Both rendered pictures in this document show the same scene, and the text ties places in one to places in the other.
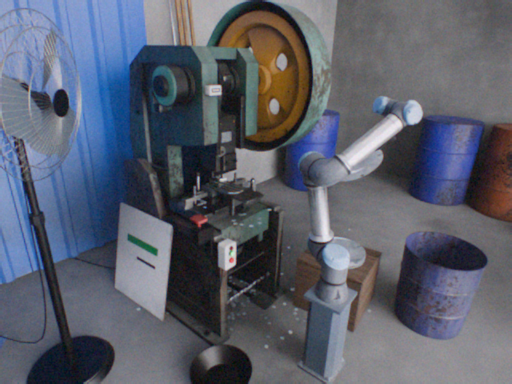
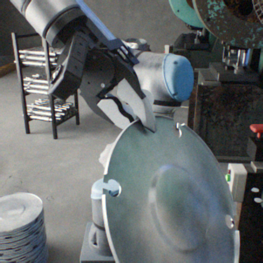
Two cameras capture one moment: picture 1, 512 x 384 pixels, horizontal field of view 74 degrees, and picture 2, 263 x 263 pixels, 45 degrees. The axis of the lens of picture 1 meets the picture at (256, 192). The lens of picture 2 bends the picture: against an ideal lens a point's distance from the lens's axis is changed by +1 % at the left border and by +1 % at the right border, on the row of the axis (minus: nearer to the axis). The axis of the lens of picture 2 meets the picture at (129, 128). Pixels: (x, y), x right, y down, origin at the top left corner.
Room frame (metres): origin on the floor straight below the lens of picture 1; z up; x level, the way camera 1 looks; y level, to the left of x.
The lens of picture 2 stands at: (2.02, -0.83, 1.22)
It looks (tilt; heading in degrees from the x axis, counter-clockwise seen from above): 22 degrees down; 143
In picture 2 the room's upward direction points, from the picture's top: straight up
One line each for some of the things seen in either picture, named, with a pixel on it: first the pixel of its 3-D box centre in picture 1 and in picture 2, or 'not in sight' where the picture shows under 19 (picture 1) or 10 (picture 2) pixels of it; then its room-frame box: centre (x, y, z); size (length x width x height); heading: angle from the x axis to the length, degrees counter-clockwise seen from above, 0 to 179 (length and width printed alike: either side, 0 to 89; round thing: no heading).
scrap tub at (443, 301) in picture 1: (434, 284); not in sight; (1.67, -1.07, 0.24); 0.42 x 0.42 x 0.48
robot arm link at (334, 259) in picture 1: (334, 262); (111, 199); (1.30, -0.36, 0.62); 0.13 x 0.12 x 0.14; 14
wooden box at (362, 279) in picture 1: (337, 278); not in sight; (1.78, -0.52, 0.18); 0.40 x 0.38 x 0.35; 57
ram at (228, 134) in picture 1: (220, 140); not in sight; (1.79, 0.20, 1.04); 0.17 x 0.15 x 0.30; 50
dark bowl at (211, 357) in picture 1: (221, 374); not in sight; (1.19, 0.14, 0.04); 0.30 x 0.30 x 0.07
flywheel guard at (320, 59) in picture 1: (243, 79); not in sight; (2.14, 0.10, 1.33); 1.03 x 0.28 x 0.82; 50
